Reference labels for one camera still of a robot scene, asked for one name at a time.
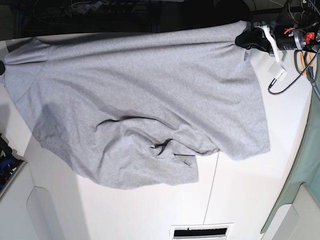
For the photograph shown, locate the orange handled scissors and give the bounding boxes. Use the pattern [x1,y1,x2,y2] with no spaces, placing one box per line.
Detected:
[294,50,320,101]

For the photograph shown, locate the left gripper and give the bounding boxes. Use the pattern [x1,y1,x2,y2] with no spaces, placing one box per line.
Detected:
[235,21,320,55]

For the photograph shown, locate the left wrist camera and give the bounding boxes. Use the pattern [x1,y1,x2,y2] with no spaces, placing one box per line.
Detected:
[268,62,287,81]

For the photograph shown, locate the green plastic bin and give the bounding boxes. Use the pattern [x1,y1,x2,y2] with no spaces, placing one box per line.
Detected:
[261,93,320,235]

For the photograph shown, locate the blue and black cable bundle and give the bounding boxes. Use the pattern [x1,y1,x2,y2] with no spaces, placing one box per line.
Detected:
[0,133,25,191]

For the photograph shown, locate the white plastic bin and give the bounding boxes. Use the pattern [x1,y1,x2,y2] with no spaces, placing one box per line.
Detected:
[0,163,53,240]

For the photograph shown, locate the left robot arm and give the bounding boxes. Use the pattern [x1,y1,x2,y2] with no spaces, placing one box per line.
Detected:
[235,0,320,56]

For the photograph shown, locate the grey t-shirt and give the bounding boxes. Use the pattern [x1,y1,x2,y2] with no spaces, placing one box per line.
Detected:
[1,21,270,190]

